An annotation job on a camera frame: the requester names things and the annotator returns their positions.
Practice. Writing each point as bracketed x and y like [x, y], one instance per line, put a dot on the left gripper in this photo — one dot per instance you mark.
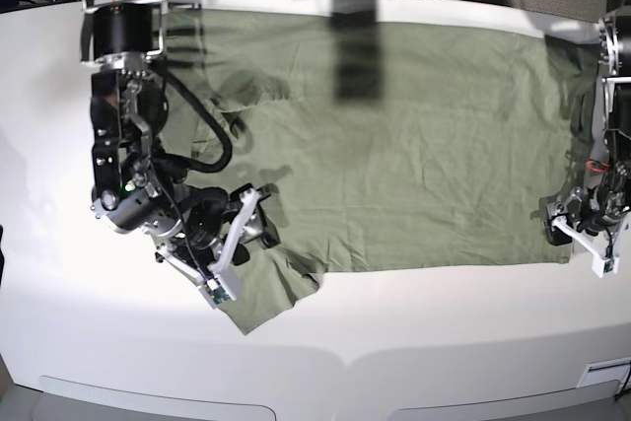
[592, 217]

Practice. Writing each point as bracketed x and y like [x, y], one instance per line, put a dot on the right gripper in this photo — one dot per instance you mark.
[209, 229]

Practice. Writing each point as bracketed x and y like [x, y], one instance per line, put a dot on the green T-shirt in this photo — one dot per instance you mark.
[389, 146]

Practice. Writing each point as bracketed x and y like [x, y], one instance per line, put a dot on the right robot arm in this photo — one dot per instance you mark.
[138, 186]

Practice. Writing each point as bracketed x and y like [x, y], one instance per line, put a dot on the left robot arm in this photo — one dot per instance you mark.
[614, 43]

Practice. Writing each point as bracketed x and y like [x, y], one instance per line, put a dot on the white label sticker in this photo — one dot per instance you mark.
[617, 370]

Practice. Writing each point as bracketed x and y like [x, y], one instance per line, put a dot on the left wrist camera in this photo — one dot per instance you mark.
[602, 266]

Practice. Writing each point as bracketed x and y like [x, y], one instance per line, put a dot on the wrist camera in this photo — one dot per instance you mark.
[222, 287]
[602, 266]

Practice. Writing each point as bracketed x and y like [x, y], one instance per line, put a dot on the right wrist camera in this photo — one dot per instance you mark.
[222, 287]

